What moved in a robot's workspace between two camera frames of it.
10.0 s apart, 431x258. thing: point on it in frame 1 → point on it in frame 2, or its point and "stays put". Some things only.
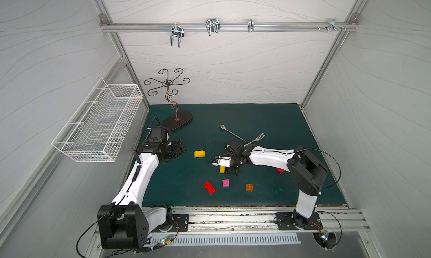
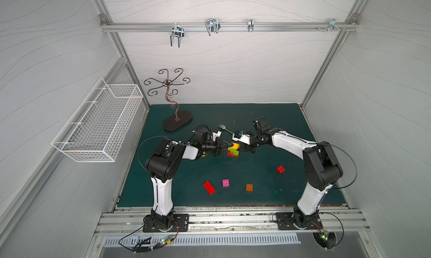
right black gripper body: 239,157 → 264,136
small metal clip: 251,25 stays put
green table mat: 191,179 stays put
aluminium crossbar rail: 230,27 stays put
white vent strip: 159,240 stays put
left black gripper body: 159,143 → 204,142
